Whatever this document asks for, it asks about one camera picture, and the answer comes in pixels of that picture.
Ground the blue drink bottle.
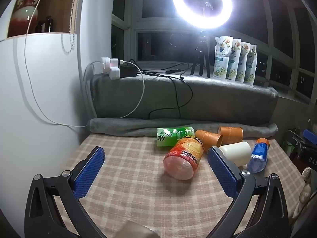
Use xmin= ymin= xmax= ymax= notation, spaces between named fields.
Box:
xmin=247 ymin=138 xmax=270 ymax=173

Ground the white plug adapter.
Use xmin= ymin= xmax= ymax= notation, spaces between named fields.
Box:
xmin=100 ymin=58 xmax=119 ymax=74
xmin=108 ymin=67 xmax=121 ymax=81

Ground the blurry tan object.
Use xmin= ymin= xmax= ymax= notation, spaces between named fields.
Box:
xmin=118 ymin=221 xmax=160 ymax=238

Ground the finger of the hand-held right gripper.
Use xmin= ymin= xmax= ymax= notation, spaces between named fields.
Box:
xmin=288 ymin=128 xmax=317 ymax=152

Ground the orange red label bottle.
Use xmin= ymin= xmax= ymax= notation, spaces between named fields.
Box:
xmin=163 ymin=135 xmax=205 ymax=180

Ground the black cable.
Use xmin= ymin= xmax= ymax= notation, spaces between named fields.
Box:
xmin=127 ymin=59 xmax=194 ymax=120

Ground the rolled grey blanket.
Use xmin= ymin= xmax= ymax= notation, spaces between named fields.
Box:
xmin=88 ymin=118 xmax=278 ymax=139

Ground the white refill pouch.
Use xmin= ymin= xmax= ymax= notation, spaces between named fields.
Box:
xmin=213 ymin=36 xmax=233 ymax=80
xmin=227 ymin=39 xmax=242 ymax=81
xmin=236 ymin=42 xmax=251 ymax=83
xmin=244 ymin=45 xmax=258 ymax=85

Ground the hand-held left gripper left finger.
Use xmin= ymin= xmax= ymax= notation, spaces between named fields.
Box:
xmin=23 ymin=146 xmax=107 ymax=238

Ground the black tripod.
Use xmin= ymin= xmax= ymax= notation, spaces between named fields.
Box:
xmin=190 ymin=30 xmax=211 ymax=78

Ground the white bead cord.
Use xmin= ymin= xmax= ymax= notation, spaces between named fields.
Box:
xmin=61 ymin=0 xmax=84 ymax=54

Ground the plaid tablecloth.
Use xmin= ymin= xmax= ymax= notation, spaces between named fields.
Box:
xmin=53 ymin=129 xmax=307 ymax=238

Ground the orange cup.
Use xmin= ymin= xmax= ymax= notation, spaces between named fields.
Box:
xmin=195 ymin=130 xmax=222 ymax=152
xmin=218 ymin=126 xmax=243 ymax=145

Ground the cream plush toy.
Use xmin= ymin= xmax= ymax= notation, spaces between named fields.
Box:
xmin=292 ymin=167 xmax=314 ymax=226

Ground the black power strip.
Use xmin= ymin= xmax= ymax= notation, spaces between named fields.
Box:
xmin=119 ymin=64 xmax=138 ymax=77

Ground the green tea bottle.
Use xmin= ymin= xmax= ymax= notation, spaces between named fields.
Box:
xmin=157 ymin=126 xmax=195 ymax=148

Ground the white cabinet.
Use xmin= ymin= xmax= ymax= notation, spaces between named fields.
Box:
xmin=0 ymin=31 xmax=97 ymax=204

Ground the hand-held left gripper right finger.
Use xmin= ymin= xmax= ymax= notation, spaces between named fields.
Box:
xmin=207 ymin=146 xmax=290 ymax=238

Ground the red ceramic vase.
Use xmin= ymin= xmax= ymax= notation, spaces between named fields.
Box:
xmin=8 ymin=0 xmax=45 ymax=37

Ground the white cup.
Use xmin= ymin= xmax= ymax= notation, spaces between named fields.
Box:
xmin=218 ymin=141 xmax=252 ymax=167

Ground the dark glass bottle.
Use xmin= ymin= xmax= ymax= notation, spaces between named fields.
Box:
xmin=36 ymin=16 xmax=54 ymax=33

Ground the long white cable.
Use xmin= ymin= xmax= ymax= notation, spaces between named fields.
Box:
xmin=24 ymin=0 xmax=89 ymax=128

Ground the white charging cable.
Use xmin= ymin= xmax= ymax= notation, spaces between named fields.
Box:
xmin=119 ymin=60 xmax=145 ymax=119

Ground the window frame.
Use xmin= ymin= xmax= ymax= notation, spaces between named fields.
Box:
xmin=111 ymin=0 xmax=317 ymax=105

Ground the ring light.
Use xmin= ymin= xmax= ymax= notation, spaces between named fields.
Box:
xmin=172 ymin=0 xmax=233 ymax=29

